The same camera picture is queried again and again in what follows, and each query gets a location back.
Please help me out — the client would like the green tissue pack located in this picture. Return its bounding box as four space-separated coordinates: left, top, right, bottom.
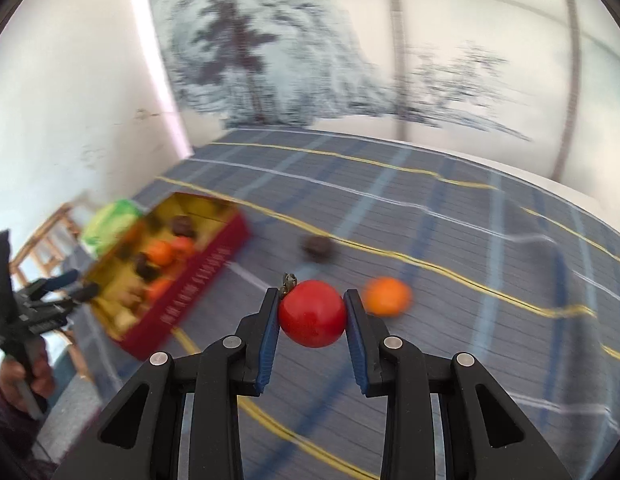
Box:
81 199 143 258

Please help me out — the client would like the large orange mandarin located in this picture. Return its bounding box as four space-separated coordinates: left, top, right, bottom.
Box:
147 241 177 266

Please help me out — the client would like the grey plaid tablecloth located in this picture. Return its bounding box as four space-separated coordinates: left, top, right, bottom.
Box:
40 127 620 480

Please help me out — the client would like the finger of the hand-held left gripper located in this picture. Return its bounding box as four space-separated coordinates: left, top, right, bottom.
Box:
64 283 101 305
27 269 82 296

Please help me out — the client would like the bamboo chair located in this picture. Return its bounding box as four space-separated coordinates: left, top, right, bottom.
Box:
8 195 95 383

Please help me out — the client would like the small orange kumquat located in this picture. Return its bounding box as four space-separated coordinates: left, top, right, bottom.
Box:
147 278 175 303

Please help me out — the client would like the person's left hand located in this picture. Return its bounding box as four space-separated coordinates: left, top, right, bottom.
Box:
0 342 56 413

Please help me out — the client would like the person's left forearm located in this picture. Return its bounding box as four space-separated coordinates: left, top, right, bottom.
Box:
0 375 58 480

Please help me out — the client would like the red persimmon with dark calyx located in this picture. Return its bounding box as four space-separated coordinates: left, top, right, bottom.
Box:
172 236 197 260

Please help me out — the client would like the gold metal tin box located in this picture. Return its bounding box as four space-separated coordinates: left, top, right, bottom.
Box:
82 191 251 360

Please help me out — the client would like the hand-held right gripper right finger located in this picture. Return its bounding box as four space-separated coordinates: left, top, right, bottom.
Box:
343 288 571 480

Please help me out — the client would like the red round fruit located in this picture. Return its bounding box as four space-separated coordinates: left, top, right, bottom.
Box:
278 272 348 348

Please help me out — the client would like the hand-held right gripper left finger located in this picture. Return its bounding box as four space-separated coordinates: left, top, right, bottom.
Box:
52 287 281 480

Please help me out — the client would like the landscape painted screen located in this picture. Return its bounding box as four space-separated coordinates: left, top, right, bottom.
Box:
142 0 620 196

